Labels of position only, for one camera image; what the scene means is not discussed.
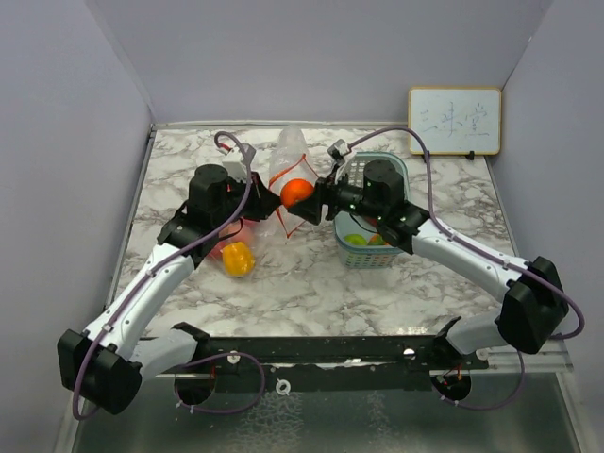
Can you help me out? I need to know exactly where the purple cable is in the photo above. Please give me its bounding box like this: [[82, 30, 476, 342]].
[[72, 130, 268, 421], [344, 126, 586, 410]]

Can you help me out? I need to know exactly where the small orange fruit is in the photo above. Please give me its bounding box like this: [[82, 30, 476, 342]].
[[367, 234, 389, 247]]

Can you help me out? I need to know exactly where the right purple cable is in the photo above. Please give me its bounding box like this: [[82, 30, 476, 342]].
[[344, 126, 586, 410]]

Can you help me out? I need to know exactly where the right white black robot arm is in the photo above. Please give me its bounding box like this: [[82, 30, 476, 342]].
[[287, 159, 569, 369]]

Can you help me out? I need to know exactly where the teal white plastic basket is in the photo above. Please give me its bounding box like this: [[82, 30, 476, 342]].
[[333, 152, 411, 269]]

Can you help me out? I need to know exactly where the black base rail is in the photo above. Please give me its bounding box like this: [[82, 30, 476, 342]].
[[175, 335, 488, 404]]

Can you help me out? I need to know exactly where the white whiteboard wooden frame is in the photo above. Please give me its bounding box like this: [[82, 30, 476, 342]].
[[408, 87, 502, 157]]

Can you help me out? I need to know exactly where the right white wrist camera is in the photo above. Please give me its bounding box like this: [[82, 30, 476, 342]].
[[327, 139, 356, 183]]

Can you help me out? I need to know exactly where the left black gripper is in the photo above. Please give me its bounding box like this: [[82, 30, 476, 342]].
[[214, 171, 285, 229]]

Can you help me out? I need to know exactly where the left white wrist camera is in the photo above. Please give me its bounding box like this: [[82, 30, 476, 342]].
[[218, 143, 256, 183]]

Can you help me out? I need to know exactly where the aluminium frame rail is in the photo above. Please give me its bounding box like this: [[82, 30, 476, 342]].
[[75, 332, 574, 378]]

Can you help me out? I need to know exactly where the pink peach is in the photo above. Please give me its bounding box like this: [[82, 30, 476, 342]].
[[209, 219, 255, 260]]

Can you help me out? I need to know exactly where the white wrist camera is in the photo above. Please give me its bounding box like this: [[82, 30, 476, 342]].
[[218, 143, 256, 183], [327, 139, 356, 183]]

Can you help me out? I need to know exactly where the green fruit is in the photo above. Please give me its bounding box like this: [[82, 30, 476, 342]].
[[344, 233, 369, 249]]

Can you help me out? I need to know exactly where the yellow bell pepper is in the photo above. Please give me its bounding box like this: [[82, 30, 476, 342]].
[[222, 242, 256, 277]]

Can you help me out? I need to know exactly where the clear orange zip bag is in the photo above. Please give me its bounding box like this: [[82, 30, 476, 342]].
[[255, 126, 318, 252]]

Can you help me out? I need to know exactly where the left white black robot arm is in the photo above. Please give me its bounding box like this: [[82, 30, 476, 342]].
[[58, 163, 279, 420]]

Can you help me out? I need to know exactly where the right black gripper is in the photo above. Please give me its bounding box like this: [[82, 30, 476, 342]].
[[290, 164, 384, 226]]

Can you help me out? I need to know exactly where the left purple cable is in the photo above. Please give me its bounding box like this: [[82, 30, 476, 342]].
[[72, 130, 268, 421]]

